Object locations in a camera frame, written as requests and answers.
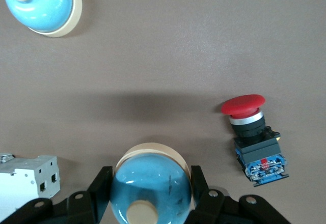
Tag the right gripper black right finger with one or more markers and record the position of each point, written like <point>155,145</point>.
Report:
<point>224,208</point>

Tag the red mushroom emergency stop button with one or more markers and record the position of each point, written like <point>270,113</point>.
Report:
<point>257,155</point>

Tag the grey white circuit breaker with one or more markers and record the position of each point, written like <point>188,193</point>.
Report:
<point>25,183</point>

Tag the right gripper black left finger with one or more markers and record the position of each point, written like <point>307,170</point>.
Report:
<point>76,208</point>

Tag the blue call bell cream base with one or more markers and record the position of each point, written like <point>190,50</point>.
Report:
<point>38,5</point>
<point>150,178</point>

